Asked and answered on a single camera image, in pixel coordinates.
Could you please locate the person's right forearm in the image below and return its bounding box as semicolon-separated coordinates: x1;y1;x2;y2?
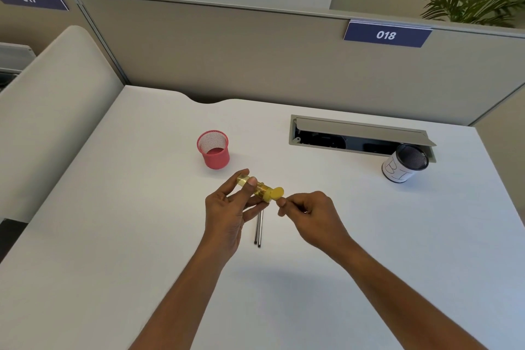
328;235;491;350

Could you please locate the grey neighbouring desk tray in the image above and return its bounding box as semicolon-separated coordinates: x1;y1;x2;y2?
0;42;34;90

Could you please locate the yellow transparent tube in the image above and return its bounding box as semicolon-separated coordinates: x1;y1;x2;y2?
235;174;272;201

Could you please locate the black mesh cup white label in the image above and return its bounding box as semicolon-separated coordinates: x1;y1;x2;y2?
382;143;430;185

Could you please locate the beige desk partition panel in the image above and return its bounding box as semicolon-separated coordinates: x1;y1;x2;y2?
72;0;525;127

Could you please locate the person's right hand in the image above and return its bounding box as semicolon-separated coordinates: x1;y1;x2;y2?
277;191;352;253

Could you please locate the red mesh pen cup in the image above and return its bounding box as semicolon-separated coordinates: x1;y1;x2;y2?
196;130;231;170

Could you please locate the yellow tube cap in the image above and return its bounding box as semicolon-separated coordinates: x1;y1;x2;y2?
263;186;285;203

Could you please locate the rounded beige side divider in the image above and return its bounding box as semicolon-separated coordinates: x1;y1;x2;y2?
0;25;125;224

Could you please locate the person's left forearm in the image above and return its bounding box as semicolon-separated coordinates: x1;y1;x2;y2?
129;239;243;350

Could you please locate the grey desk cable box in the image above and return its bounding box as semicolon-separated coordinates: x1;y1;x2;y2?
288;114;438;164

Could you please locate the person's left hand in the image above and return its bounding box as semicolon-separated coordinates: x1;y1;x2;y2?
204;169;270;258

